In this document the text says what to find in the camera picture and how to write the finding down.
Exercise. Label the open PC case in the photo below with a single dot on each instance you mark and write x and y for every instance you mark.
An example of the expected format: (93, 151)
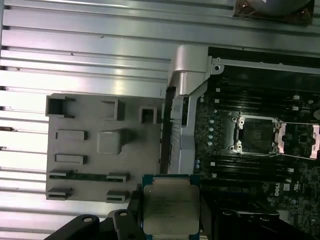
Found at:
(186, 140)

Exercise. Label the metal socket cover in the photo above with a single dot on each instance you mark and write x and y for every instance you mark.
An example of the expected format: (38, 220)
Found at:
(281, 137)

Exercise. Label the CPU socket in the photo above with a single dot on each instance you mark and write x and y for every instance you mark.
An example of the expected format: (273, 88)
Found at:
(257, 135)

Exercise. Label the green RAM stick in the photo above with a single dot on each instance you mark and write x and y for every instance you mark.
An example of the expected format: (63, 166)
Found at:
(87, 175)

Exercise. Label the metal locking lever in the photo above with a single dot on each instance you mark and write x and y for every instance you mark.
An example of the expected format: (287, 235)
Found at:
(265, 155)

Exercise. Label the silver green CPU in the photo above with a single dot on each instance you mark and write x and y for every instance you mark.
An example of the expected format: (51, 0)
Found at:
(171, 205)

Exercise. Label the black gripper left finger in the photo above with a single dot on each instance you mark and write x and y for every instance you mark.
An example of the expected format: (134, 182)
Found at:
(120, 227)

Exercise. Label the grey parts rack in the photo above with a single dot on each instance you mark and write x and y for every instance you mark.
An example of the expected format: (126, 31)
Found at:
(75, 120)

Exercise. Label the green motherboard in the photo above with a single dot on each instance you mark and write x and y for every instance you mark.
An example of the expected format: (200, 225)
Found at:
(307, 180)

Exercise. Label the black RAM slot white latches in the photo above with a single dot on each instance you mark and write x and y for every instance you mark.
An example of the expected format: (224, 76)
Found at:
(250, 178)
(250, 167)
(255, 93)
(255, 104)

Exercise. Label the black graphics card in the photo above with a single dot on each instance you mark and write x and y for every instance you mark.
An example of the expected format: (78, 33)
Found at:
(250, 205)

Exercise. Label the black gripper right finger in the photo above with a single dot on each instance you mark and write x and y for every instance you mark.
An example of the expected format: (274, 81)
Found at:
(225, 227)

